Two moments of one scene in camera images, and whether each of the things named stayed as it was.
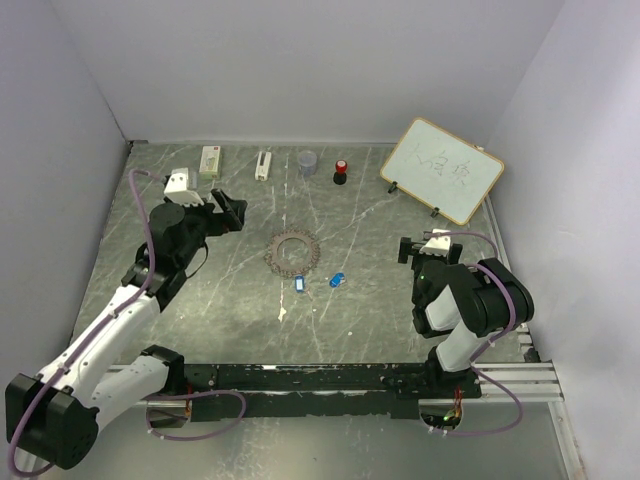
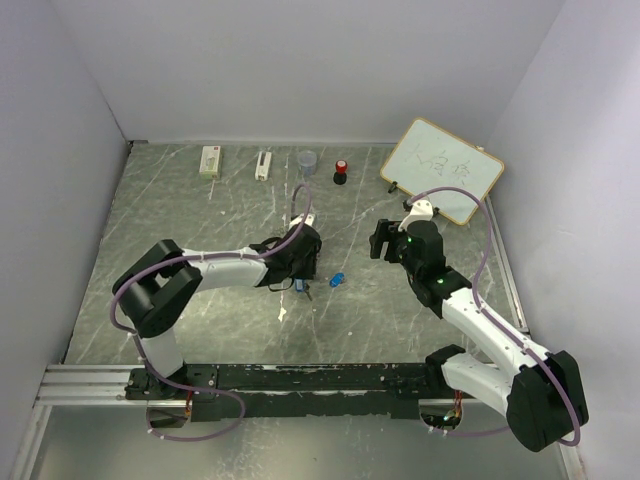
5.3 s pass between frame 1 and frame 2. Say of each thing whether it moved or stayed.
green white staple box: stayed
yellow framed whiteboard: stayed
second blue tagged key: stayed
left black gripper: moved
